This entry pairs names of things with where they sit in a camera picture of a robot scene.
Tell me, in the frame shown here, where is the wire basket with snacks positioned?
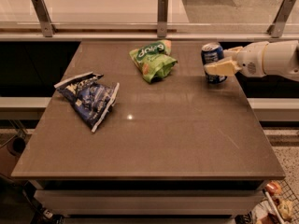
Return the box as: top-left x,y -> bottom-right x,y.
248,180 -> 299,224

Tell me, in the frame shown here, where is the blue pepsi can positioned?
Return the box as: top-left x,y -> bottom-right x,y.
201,42 -> 226,84

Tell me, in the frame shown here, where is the glass railing panel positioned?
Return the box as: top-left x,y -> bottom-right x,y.
0,0 -> 299,35

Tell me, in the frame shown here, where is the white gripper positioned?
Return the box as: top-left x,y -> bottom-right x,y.
204,41 -> 268,77

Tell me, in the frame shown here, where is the green chip bag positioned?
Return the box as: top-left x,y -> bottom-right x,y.
129,39 -> 178,83

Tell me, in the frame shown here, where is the metal railing bracket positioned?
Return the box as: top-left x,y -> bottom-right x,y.
267,0 -> 297,38
31,0 -> 55,37
157,0 -> 168,37

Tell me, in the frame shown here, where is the blue chip bag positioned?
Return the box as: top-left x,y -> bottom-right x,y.
54,72 -> 120,133

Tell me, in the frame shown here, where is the left metal railing bracket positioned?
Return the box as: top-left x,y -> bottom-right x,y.
31,0 -> 55,37

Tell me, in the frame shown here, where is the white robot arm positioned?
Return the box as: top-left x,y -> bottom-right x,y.
204,40 -> 299,81

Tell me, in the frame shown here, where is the right metal railing bracket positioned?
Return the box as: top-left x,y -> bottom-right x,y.
267,0 -> 297,38

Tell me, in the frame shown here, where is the middle metal railing bracket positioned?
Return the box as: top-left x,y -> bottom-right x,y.
157,0 -> 168,37

